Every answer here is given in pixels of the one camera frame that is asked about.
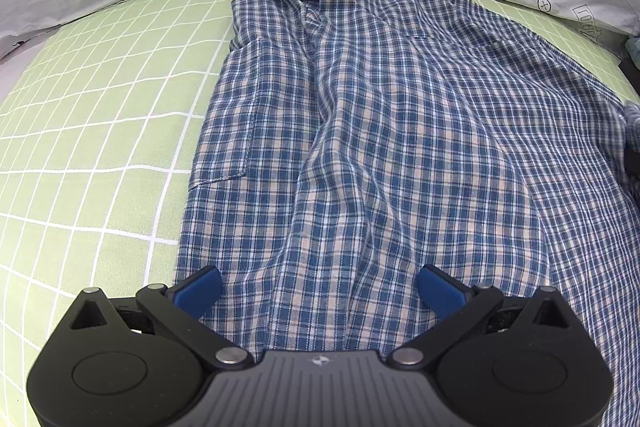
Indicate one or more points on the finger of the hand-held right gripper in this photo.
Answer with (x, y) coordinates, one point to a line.
(633, 164)

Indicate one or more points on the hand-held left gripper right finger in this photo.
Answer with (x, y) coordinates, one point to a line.
(440, 289)

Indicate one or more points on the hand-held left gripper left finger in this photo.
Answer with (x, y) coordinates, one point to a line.
(200, 289)

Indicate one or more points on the blue plaid shirt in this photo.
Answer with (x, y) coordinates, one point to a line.
(375, 132)

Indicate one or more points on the teal object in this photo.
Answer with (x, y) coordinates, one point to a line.
(634, 47)

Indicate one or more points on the green grid sheet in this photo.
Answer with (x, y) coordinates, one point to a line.
(100, 117)

